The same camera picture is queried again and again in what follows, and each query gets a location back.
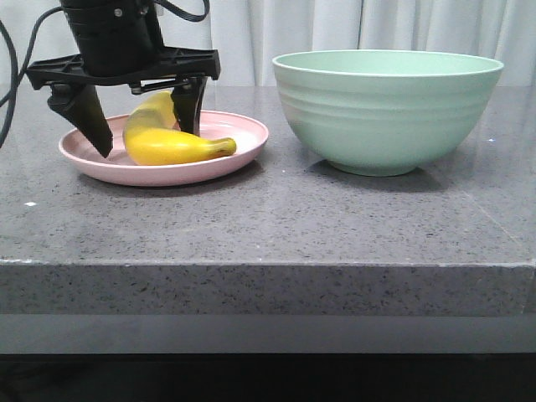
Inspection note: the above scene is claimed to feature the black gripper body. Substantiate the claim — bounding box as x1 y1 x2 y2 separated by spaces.
26 47 221 95

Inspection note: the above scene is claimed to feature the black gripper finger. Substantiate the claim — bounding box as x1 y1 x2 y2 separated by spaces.
171 77 207 136
48 84 113 157

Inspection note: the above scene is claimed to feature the yellow banana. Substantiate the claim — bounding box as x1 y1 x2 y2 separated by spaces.
122 91 237 166

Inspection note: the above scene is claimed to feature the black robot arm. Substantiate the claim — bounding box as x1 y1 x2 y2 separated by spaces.
26 1 221 157

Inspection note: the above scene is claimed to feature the pink plate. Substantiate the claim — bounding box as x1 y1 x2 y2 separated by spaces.
59 111 269 187

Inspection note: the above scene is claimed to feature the green bowl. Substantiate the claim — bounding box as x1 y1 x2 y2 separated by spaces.
273 49 503 177

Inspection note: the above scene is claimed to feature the grey curtain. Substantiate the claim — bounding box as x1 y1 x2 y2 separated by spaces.
0 0 536 88

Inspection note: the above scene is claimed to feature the black cable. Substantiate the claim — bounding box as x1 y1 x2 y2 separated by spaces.
0 0 209 150

